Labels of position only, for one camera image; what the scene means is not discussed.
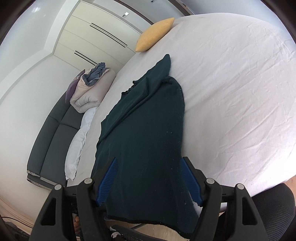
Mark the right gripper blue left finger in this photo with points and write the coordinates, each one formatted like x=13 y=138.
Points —
x=107 y=181

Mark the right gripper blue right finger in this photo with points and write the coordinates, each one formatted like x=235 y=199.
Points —
x=193 y=179

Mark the dark green knitted garment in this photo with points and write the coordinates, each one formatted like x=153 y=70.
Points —
x=144 y=132

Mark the white bed pillow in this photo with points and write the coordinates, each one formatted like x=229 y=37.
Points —
x=77 y=144

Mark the dark grey padded headboard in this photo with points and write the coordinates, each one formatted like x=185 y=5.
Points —
x=46 y=163

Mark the black mesh office chair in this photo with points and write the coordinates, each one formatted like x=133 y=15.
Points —
x=276 y=207

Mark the purple cushion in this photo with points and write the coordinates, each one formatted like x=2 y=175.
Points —
x=72 y=87

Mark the folded beige grey duvet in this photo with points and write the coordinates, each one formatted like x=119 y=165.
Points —
x=92 y=87

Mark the white bed sheet mattress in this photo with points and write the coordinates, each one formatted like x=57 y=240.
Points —
x=237 y=74

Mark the cream built-in wardrobe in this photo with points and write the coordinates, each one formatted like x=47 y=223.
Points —
x=93 y=35

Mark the yellow throw pillow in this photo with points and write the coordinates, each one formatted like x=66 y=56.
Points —
x=153 y=34

